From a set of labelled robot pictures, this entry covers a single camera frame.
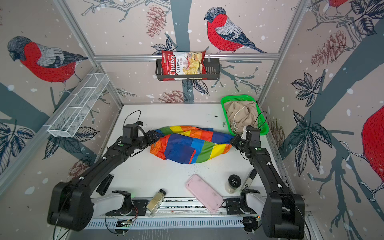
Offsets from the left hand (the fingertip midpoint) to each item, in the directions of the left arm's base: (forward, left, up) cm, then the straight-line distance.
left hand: (157, 136), depth 83 cm
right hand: (-1, -41, -3) cm, 41 cm away
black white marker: (-21, -51, -12) cm, 56 cm away
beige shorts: (+21, -54, -5) cm, 58 cm away
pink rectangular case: (-30, -30, -13) cm, 45 cm away
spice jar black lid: (-31, -2, -12) cm, 34 cm away
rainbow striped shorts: (-4, -18, -3) cm, 18 cm away
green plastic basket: (+15, -67, -8) cm, 69 cm away
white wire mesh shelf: (0, +40, +15) cm, 43 cm away
